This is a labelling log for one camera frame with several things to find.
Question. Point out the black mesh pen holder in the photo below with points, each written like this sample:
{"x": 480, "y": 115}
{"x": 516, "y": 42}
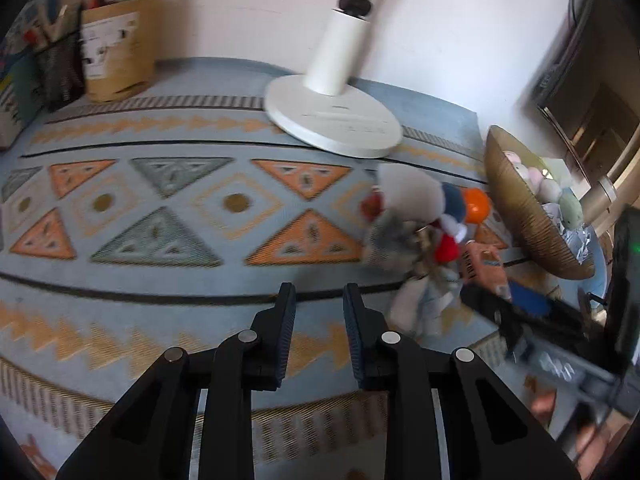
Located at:
{"x": 57, "y": 72}

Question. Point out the white lamp stand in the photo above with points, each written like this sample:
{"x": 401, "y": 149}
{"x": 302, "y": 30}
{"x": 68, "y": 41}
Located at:
{"x": 340, "y": 115}

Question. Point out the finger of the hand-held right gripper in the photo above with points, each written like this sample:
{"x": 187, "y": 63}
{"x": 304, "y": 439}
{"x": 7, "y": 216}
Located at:
{"x": 530, "y": 301}
{"x": 487, "y": 306}

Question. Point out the patterned blue mat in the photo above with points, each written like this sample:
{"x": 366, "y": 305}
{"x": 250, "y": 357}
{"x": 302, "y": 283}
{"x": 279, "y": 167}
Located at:
{"x": 175, "y": 220}

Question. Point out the black monitor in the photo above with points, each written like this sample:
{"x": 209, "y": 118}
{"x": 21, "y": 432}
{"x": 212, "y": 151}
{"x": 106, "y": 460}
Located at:
{"x": 580, "y": 90}

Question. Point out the white plush ball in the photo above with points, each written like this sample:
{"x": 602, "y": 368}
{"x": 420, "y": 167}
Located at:
{"x": 550, "y": 191}

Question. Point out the blue and red plush toy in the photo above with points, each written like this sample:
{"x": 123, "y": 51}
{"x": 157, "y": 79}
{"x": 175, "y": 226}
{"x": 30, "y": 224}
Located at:
{"x": 450, "y": 225}

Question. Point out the brown paper pen holder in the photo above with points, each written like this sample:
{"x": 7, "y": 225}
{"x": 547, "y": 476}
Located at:
{"x": 120, "y": 52}

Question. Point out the pink plush ball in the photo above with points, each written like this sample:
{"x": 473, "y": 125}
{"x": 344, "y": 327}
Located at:
{"x": 515, "y": 164}
{"x": 535, "y": 177}

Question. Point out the gold ribbed bowl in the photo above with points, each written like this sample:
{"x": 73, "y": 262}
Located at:
{"x": 525, "y": 215}

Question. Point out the blue picture book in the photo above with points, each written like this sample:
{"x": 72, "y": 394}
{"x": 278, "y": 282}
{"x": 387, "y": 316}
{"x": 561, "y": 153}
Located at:
{"x": 12, "y": 95}

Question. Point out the green plush ball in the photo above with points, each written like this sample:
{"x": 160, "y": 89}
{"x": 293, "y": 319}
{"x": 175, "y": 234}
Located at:
{"x": 570, "y": 206}

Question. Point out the white picture book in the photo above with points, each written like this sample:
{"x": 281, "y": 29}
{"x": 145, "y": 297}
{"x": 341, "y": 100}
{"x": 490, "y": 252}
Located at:
{"x": 30, "y": 15}

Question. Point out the white paper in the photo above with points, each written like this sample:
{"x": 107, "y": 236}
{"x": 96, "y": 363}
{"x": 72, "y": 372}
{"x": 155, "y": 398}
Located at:
{"x": 577, "y": 242}
{"x": 417, "y": 305}

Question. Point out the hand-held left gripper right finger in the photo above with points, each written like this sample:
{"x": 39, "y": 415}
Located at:
{"x": 352, "y": 332}

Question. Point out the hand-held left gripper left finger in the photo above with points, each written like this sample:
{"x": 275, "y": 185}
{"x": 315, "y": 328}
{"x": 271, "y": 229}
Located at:
{"x": 285, "y": 332}

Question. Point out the person's right hand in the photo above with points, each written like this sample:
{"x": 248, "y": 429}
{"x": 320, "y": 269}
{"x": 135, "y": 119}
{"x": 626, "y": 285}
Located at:
{"x": 582, "y": 440}

